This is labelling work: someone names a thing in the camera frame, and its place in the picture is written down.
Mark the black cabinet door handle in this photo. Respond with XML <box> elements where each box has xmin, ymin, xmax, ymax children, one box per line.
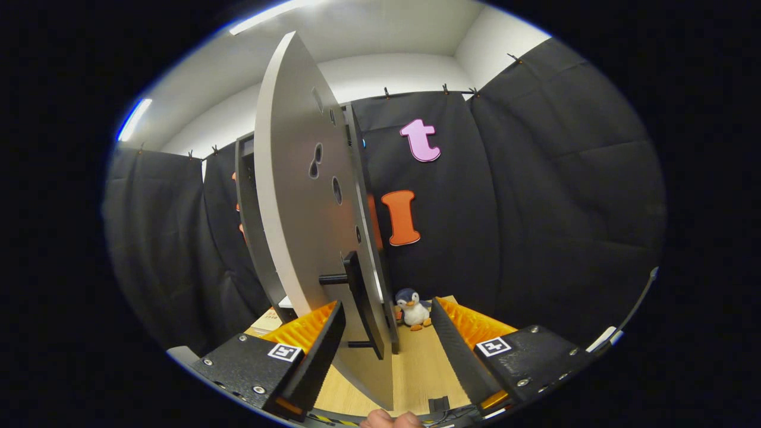
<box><xmin>319</xmin><ymin>251</ymin><xmax>386</xmax><ymax>360</ymax></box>

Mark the ceiling light panel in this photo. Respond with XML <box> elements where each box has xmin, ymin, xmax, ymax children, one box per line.
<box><xmin>117</xmin><ymin>98</ymin><xmax>152</xmax><ymax>142</ymax></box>
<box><xmin>229</xmin><ymin>0</ymin><xmax>322</xmax><ymax>35</ymax></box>

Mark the penguin plush toy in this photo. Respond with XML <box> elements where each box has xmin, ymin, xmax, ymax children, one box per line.
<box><xmin>394</xmin><ymin>288</ymin><xmax>433</xmax><ymax>332</ymax></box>

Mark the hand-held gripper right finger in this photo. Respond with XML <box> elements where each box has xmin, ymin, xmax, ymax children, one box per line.
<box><xmin>431</xmin><ymin>296</ymin><xmax>595</xmax><ymax>417</ymax></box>

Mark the row of black clips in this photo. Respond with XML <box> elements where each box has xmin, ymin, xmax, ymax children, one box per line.
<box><xmin>137</xmin><ymin>52</ymin><xmax>524</xmax><ymax>160</ymax></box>

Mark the black backdrop cloth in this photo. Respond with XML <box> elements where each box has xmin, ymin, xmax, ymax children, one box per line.
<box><xmin>102</xmin><ymin>37</ymin><xmax>666</xmax><ymax>357</ymax></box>

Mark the beige shoe cabinet door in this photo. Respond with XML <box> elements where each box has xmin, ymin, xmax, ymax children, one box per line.
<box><xmin>254</xmin><ymin>31</ymin><xmax>396</xmax><ymax>411</ymax></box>

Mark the dark grey shoe cabinet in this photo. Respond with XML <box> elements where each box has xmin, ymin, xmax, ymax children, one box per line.
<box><xmin>235</xmin><ymin>101</ymin><xmax>400</xmax><ymax>354</ymax></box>

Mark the grey white-tipped cable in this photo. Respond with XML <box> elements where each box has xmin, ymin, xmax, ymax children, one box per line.
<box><xmin>586</xmin><ymin>266</ymin><xmax>659</xmax><ymax>354</ymax></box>

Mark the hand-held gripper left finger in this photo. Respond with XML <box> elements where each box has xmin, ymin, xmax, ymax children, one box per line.
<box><xmin>190</xmin><ymin>300</ymin><xmax>347</xmax><ymax>423</ymax></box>

